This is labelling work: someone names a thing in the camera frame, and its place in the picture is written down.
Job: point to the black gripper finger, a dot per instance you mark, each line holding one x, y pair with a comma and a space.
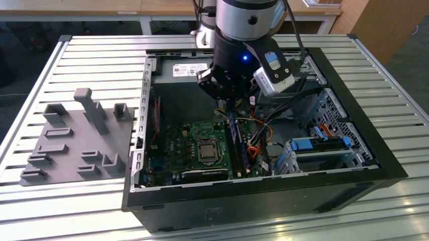
209, 80
246, 90

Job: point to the blue RAM stick with label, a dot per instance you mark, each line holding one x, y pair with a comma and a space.
234, 130

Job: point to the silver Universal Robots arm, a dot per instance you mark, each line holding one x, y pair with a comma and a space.
241, 17

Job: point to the grey power supply box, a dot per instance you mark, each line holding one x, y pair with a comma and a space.
181, 98

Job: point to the green motherboard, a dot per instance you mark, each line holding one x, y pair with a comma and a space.
178, 140

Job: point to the silver CPU in socket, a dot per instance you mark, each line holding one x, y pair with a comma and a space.
207, 152

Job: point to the hard disk in blue carrier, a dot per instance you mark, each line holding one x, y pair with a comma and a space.
318, 145

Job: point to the black graphics card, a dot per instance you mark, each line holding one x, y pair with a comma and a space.
205, 174

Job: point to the wooden cabinet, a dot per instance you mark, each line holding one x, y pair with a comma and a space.
378, 27

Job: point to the black open PC case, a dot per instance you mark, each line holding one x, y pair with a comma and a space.
267, 203

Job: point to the grey parts rack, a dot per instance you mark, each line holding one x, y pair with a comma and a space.
76, 150

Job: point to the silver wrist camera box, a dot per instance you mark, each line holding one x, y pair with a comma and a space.
274, 85

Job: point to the wooden desk with white frame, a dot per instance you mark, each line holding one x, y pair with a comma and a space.
100, 11

